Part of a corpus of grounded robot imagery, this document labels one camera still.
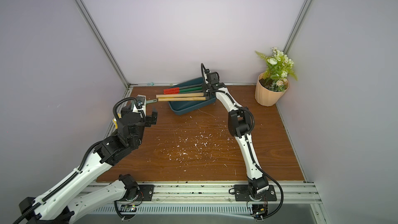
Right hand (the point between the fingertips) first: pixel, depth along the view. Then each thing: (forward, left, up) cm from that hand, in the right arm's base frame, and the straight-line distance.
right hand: (206, 82), depth 106 cm
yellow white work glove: (-27, +60, -13) cm, 67 cm away
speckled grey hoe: (-4, +21, -6) cm, 22 cm away
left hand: (-36, +27, +20) cm, 49 cm away
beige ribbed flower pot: (-12, -39, -2) cm, 41 cm away
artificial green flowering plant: (-4, -44, +15) cm, 47 cm away
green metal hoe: (-2, +17, -6) cm, 18 cm away
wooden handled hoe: (-11, +16, -6) cm, 21 cm away
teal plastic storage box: (-12, +19, -15) cm, 27 cm away
